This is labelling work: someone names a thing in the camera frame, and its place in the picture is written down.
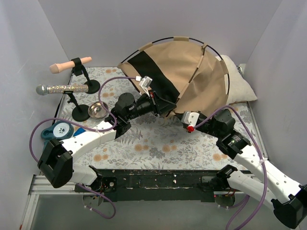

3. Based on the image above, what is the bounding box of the black table front frame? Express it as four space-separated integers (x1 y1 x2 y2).
64 169 274 202

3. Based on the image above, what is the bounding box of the cream plush pillow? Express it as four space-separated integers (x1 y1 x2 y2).
221 55 258 104

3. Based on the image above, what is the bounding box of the floral patterned table mat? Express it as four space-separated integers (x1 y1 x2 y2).
57 66 266 171

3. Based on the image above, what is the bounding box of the aluminium rail frame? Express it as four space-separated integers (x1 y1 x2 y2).
22 176 257 230

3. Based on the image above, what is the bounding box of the stainless steel pet bowl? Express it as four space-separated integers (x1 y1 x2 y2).
88 101 108 119

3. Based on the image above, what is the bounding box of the beige fabric pet tent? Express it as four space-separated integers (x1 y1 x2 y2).
117 35 232 119

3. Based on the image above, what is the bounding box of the black round stand base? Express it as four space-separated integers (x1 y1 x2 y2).
66 92 90 122

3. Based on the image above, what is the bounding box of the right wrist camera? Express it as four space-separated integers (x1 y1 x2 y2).
181 111 200 133

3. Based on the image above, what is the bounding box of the peach toy microphone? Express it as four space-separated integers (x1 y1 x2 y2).
49 57 92 74

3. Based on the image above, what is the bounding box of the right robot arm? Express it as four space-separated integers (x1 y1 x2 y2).
181 106 307 229

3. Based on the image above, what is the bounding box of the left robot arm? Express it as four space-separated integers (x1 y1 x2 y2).
38 91 176 192

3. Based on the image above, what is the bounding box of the rear black microphone stand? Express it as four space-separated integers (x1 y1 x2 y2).
71 57 101 94

